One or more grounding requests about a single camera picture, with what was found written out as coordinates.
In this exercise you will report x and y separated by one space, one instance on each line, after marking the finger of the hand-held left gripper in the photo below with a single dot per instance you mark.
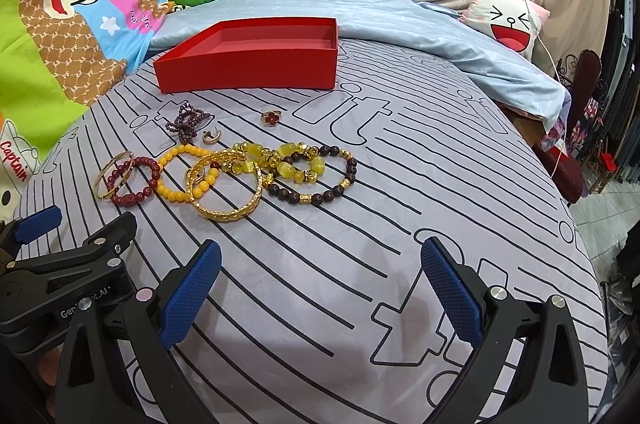
107 239
37 224

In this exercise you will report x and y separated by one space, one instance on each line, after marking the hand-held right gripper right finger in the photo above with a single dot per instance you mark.
450 294

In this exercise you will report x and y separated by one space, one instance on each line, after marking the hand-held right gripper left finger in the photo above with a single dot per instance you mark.
190 294

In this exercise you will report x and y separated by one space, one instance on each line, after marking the thin gold bangle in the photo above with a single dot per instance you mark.
102 176

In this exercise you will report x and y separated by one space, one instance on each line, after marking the wide gold cuff bangle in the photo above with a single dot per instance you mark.
235 210

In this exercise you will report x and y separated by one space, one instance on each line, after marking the red cardboard box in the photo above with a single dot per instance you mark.
240 64

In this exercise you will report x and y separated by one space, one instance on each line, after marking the white printed cushion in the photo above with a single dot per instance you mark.
17 164

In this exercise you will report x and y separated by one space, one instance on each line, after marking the small gold ear cuff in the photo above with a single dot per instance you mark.
210 137

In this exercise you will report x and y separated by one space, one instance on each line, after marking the colourful cartoon monkey blanket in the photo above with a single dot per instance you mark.
75 29

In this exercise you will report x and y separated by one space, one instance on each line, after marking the dark red metal chair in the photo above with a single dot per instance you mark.
582 104

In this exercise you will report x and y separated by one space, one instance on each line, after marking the light blue blanket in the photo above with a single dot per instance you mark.
400 24

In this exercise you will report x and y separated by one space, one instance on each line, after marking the pink rabbit face cushion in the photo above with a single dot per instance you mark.
505 19

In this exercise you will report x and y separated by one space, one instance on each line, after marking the hanging clothes rack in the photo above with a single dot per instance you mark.
625 69

